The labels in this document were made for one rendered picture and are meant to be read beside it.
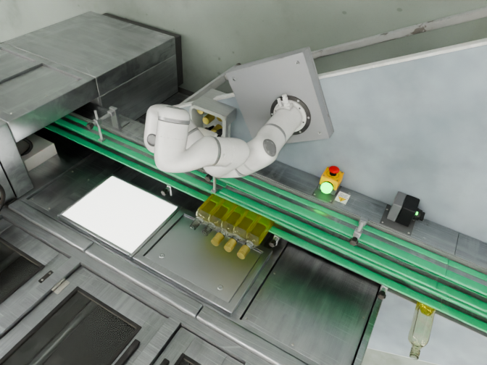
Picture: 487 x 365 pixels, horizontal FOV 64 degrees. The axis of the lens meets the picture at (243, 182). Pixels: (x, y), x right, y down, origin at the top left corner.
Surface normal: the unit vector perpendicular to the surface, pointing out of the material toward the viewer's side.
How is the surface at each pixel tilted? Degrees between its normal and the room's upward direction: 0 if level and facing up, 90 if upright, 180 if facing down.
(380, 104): 0
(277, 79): 2
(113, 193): 90
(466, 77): 0
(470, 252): 90
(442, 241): 90
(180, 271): 90
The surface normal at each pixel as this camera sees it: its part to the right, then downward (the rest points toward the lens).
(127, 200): 0.06, -0.74
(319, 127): -0.46, 0.57
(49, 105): 0.87, 0.37
